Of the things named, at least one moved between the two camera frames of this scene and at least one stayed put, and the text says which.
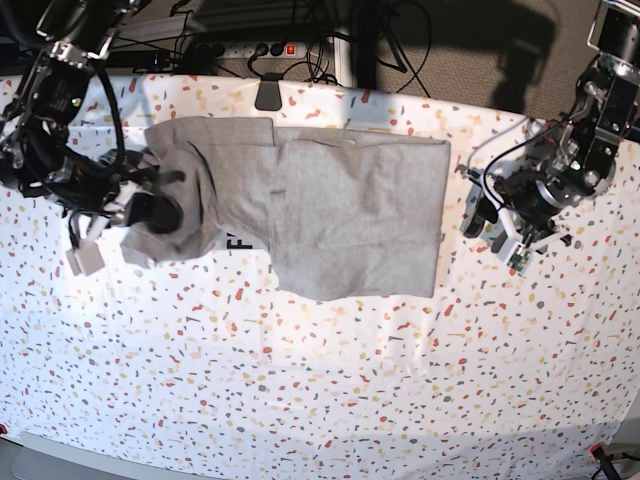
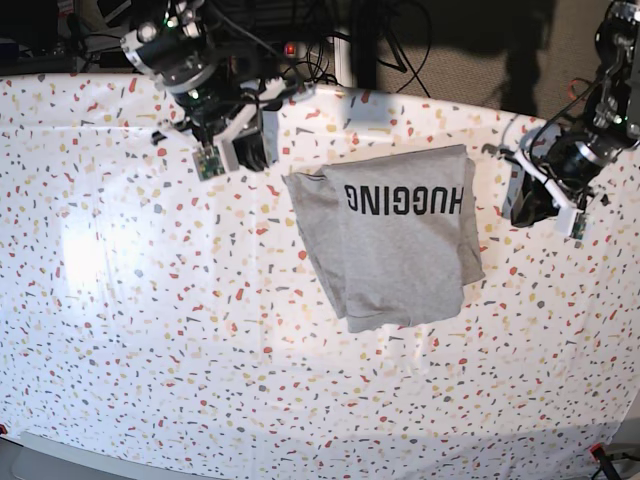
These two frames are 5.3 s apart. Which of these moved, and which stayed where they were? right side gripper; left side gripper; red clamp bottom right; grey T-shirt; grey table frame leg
Moved: left side gripper; grey T-shirt; right side gripper
Stayed: grey table frame leg; red clamp bottom right
